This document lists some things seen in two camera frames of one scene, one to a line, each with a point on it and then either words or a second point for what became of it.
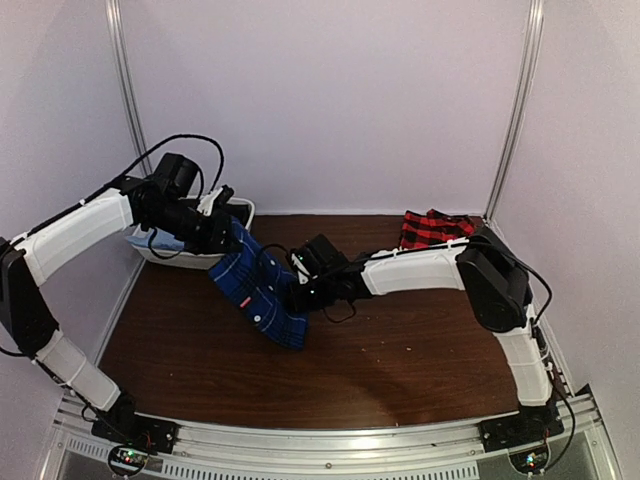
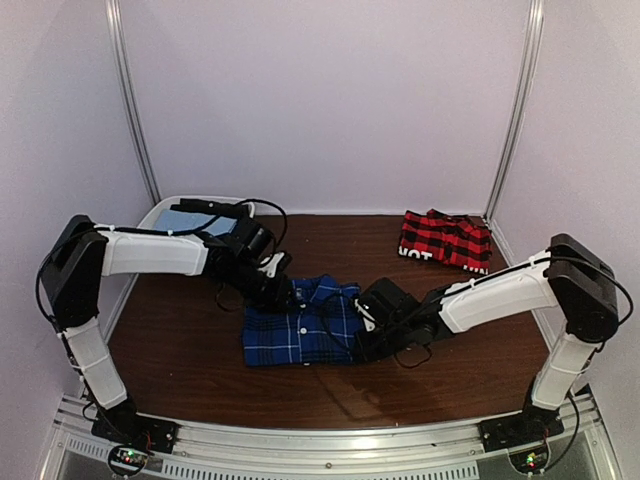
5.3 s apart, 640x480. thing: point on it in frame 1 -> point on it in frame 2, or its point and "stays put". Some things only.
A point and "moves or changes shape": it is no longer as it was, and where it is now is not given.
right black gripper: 299,304 -> 366,353
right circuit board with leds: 530,461 stays put
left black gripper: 210,243 -> 276,299
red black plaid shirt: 421,230 stays put
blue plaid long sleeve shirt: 257,284 moves or changes shape
